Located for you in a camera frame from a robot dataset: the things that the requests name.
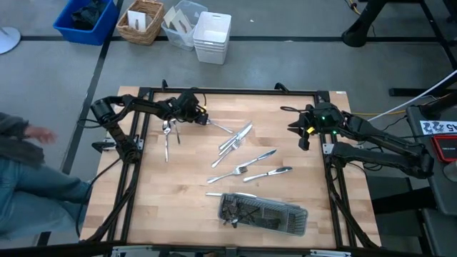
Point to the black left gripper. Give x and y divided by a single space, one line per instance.
185 105

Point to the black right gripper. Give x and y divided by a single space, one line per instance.
323 119

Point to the grey plastic cutlery basket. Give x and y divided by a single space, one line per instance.
298 221

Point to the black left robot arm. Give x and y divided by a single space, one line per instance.
116 133

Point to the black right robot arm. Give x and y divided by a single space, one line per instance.
378 136

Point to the clear plastic bin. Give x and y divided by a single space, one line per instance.
178 41

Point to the white plastic bin stack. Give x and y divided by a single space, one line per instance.
212 35

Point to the wicker basket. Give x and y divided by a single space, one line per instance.
143 34

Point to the white card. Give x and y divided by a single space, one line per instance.
136 19

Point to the black stand foot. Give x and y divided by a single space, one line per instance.
360 32

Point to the white number label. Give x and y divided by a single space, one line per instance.
437 127

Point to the blue plastic bin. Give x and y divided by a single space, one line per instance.
89 37

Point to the red flat device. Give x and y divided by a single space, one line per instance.
446 148

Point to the dark grey side desk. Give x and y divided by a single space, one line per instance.
442 192

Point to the black cloth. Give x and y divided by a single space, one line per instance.
87 16

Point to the clear round object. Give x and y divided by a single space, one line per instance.
451 171

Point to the person's hand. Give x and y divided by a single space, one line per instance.
39 135

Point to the person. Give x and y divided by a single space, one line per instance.
35 200

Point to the round white floor base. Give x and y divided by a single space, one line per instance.
7 39

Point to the black aluminium table frame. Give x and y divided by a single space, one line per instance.
232 91

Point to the black desk leg frame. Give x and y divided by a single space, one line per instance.
410 91

